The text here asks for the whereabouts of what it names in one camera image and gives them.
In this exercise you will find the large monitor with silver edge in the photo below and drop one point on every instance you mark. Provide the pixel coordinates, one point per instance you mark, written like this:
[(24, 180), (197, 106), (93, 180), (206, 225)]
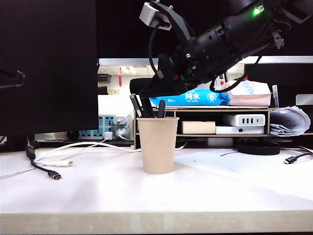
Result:
[(117, 29)]

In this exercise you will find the black office chair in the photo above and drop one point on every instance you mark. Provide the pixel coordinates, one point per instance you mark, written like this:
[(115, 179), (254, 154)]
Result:
[(137, 85)]

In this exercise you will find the white round power plug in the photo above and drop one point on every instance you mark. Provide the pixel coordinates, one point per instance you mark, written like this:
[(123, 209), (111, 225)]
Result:
[(121, 133)]

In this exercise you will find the blue and white power strip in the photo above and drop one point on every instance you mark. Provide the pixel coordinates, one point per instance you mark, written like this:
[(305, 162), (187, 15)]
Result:
[(102, 121)]

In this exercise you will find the flat white box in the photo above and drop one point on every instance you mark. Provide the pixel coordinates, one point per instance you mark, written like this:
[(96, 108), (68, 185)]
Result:
[(230, 130)]

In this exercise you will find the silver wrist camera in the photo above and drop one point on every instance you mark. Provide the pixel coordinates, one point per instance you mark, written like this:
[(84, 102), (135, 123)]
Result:
[(152, 13)]

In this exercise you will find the red hanging ornament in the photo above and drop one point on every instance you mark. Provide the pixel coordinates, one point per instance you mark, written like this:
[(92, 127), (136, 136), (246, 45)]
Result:
[(120, 76)]

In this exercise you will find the white multi-port charger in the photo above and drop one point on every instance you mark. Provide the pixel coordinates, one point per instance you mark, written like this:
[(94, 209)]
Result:
[(244, 120)]

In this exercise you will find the black monitor with silver foot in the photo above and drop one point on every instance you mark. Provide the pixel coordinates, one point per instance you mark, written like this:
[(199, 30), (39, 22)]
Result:
[(49, 49)]

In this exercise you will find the beige paper cup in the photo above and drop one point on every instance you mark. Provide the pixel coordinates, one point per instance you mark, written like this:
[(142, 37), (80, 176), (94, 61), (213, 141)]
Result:
[(157, 147)]

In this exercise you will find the white box under shelf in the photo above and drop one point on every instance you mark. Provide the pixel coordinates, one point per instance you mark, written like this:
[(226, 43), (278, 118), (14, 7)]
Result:
[(220, 142)]

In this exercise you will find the blue wet wipes pack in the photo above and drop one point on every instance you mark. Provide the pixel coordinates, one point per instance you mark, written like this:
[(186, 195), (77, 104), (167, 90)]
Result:
[(195, 98)]

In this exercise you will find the dark grey pen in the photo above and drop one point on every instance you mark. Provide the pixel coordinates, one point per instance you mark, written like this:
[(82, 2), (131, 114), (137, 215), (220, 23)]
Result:
[(161, 109)]

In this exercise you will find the small white plug adapter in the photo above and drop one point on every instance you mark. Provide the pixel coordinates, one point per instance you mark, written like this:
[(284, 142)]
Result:
[(108, 135)]

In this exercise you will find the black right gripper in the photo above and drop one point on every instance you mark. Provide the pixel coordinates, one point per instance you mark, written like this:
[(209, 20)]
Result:
[(178, 71)]

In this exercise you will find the wooden desk shelf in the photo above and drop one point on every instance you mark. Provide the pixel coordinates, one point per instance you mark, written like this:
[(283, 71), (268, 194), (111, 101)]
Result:
[(220, 110)]

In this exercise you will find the rolled paper stack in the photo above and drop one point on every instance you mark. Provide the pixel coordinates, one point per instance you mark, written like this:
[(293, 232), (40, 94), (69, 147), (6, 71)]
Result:
[(291, 121)]

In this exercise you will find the silver monitor stand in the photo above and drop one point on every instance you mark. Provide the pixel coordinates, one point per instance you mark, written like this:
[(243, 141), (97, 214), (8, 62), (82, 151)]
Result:
[(304, 100)]

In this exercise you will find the pink tissue pack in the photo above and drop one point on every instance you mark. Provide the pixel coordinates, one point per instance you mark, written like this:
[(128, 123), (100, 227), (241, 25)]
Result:
[(252, 98)]

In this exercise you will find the beige box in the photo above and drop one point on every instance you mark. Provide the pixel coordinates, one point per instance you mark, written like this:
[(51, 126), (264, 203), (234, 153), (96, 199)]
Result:
[(198, 127)]

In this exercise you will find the black round monitor base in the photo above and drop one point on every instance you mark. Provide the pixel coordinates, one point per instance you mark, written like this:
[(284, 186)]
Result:
[(258, 148)]

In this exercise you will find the black pen with silver clip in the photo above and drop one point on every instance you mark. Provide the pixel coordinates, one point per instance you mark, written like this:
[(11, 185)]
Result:
[(135, 105)]

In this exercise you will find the thick black marker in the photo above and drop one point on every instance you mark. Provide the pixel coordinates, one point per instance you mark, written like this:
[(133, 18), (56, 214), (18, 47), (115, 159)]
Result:
[(148, 109)]

